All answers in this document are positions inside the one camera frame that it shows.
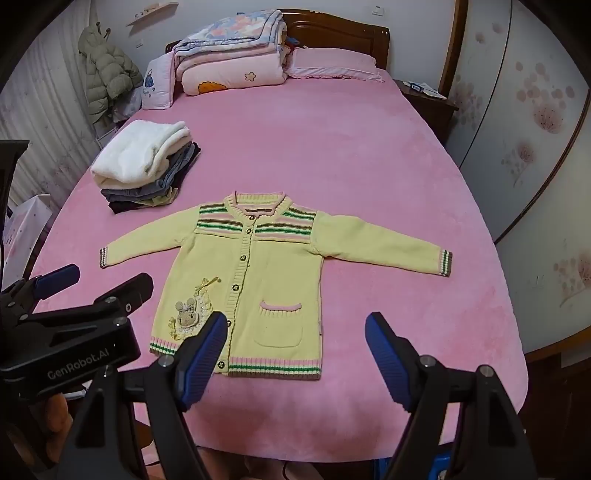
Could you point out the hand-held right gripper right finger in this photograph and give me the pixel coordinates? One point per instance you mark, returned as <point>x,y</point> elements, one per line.
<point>388,364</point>

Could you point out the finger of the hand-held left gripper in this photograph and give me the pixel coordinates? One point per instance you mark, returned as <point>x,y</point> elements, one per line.
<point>134,288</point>
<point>60,278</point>

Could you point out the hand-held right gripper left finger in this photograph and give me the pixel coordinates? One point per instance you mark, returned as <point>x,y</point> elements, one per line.
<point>203,360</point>

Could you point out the yellow striped knit cardigan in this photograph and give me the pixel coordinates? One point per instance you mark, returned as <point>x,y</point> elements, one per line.
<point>277,277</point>

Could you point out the person's left hand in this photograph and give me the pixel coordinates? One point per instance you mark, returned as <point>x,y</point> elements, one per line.
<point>56,411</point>

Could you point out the white paper bag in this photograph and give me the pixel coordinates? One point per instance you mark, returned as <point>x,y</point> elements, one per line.
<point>27,221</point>

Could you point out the folded dark garment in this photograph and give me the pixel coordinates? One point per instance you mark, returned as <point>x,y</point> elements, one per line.
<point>124,203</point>

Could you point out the dark furniture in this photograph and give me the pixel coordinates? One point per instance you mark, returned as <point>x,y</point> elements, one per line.
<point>11,157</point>

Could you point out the folded white fleece garment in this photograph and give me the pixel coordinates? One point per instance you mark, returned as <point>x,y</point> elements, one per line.
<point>134,152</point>

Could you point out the white floral curtain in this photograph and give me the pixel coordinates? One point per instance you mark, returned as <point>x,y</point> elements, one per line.
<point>41,120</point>

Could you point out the small white cartoon pillow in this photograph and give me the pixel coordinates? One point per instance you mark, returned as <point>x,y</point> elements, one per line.
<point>159,83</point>

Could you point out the bed with pink sheet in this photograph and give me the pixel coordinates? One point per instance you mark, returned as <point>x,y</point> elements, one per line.
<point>346,161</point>

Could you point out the green puffer jacket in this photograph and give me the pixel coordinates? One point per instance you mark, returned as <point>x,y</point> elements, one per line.
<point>101,69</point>

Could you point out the wooden nightstand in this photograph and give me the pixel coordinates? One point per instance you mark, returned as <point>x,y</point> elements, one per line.
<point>429,115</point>

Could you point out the folded floral quilt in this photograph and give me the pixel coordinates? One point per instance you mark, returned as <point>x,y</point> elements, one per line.
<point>231,32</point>

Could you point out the white paper sheets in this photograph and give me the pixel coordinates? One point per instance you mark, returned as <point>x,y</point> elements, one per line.
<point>415,86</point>

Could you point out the floral wardrobe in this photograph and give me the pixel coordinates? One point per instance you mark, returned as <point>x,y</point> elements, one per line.
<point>531,115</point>

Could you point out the pink pillow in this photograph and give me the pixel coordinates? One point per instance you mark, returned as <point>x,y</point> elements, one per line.
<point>332,62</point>

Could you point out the wooden headboard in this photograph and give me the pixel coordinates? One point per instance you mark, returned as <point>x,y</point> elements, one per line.
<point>341,32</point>

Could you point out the wooden wall shelf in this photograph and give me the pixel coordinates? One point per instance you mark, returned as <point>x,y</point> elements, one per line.
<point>152,11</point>

